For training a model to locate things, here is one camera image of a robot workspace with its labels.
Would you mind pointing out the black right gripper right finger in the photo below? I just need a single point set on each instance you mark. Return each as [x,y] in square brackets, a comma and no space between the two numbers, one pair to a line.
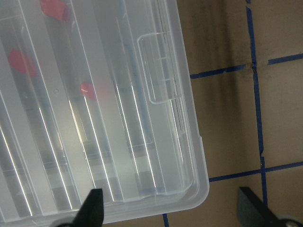
[252,212]

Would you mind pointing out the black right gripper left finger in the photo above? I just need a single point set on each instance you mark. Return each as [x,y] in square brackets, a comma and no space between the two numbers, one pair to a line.
[91,213]

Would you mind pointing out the clear plastic box lid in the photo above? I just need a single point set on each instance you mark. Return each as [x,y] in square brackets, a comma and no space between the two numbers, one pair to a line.
[138,141]

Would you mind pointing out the red block under lid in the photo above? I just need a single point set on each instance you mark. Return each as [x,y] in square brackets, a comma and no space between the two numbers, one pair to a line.
[22,63]
[87,90]
[56,9]

